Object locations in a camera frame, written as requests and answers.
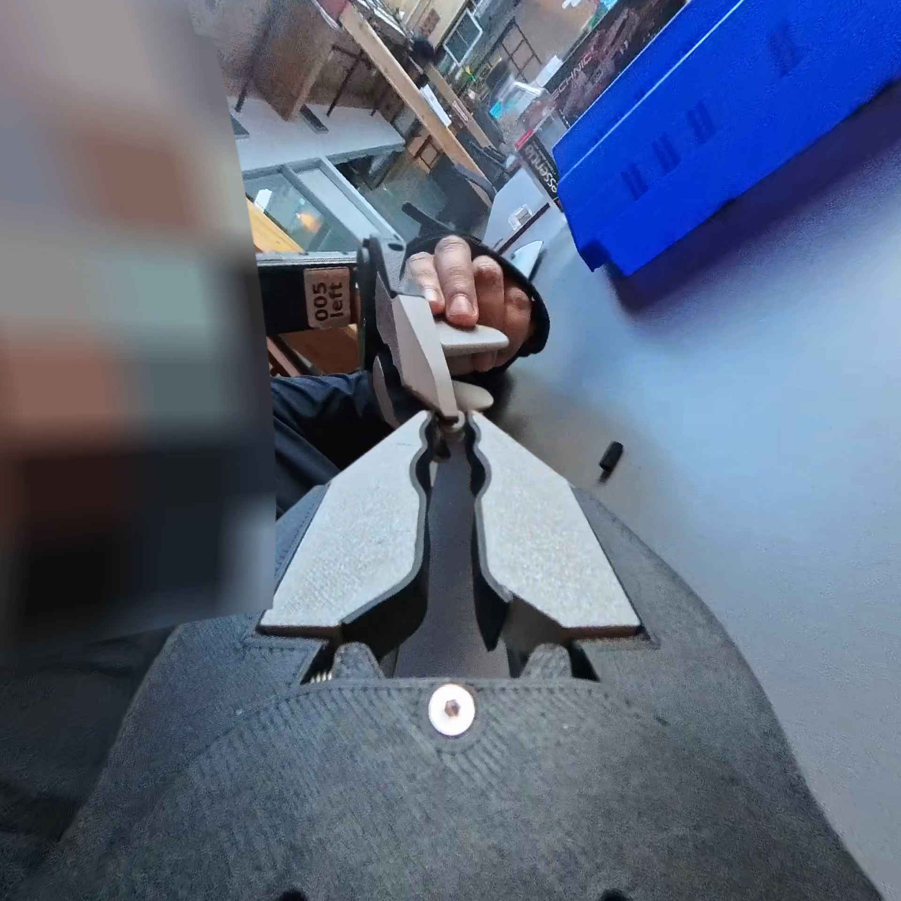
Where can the person's left hand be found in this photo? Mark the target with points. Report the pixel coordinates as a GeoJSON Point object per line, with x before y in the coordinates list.
{"type": "Point", "coordinates": [457, 288]}

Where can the person's left forearm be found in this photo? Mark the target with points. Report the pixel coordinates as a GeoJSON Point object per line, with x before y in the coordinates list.
{"type": "Point", "coordinates": [317, 422]}

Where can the small black lego piece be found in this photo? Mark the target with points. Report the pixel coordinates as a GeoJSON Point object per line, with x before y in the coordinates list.
{"type": "Point", "coordinates": [611, 456]}

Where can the wooden workbench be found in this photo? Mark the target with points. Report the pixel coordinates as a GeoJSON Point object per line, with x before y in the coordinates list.
{"type": "Point", "coordinates": [408, 84]}

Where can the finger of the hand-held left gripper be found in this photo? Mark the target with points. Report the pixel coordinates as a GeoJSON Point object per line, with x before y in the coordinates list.
{"type": "Point", "coordinates": [415, 352]}
{"type": "Point", "coordinates": [475, 398]}

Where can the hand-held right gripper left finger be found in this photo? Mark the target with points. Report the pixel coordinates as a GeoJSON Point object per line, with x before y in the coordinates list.
{"type": "Point", "coordinates": [352, 535]}

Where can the dark printed lego box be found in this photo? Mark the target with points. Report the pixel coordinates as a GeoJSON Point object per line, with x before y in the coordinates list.
{"type": "Point", "coordinates": [605, 63]}

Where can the small grey lego piece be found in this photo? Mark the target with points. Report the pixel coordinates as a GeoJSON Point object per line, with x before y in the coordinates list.
{"type": "Point", "coordinates": [448, 424]}

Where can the white table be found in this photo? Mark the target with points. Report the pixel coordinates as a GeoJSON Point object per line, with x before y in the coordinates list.
{"type": "Point", "coordinates": [317, 137]}

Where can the blue plastic bin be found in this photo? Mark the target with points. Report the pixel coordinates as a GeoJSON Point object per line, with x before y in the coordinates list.
{"type": "Point", "coordinates": [704, 134]}

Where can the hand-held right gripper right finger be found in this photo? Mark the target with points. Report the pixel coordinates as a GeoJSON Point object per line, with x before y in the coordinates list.
{"type": "Point", "coordinates": [549, 549]}

